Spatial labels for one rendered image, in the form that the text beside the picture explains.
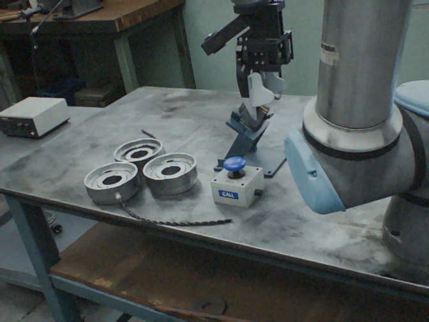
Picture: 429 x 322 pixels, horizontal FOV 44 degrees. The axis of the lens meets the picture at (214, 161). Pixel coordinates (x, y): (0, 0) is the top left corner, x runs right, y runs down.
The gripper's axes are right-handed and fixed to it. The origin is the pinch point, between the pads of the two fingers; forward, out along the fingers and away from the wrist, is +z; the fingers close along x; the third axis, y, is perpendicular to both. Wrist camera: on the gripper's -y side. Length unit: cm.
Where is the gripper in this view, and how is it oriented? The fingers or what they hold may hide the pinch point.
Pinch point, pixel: (256, 108)
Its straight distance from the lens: 101.1
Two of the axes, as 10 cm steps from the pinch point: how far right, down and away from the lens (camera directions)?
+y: 8.7, 1.0, -4.9
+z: 1.6, 8.8, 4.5
